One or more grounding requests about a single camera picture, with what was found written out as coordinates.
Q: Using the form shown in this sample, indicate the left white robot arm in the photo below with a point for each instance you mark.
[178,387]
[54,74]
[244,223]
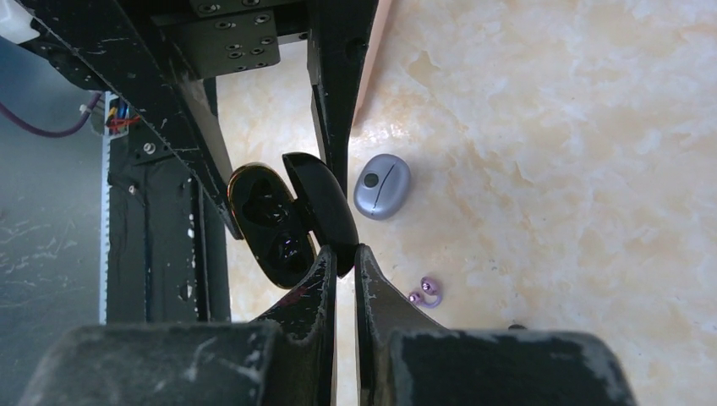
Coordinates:
[223,37]

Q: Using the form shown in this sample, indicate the black earbud charging case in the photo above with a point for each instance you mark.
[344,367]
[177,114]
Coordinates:
[284,223]

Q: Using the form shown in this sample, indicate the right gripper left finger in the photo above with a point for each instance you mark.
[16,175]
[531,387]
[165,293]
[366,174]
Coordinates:
[283,357]

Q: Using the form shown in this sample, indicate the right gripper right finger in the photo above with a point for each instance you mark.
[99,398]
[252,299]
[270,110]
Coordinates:
[406,358]

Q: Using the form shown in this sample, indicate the purple earbud pair left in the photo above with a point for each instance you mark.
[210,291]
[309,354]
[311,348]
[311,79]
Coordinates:
[429,295]

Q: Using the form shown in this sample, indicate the grey earbud charging case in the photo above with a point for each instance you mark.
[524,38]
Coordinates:
[382,187]

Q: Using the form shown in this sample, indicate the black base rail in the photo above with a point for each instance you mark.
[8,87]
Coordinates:
[163,246]

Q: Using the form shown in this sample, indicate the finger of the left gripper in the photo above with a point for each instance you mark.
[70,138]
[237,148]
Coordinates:
[131,55]
[338,42]

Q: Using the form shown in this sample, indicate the pink tapered wooden leg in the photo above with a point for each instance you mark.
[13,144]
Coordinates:
[378,27]

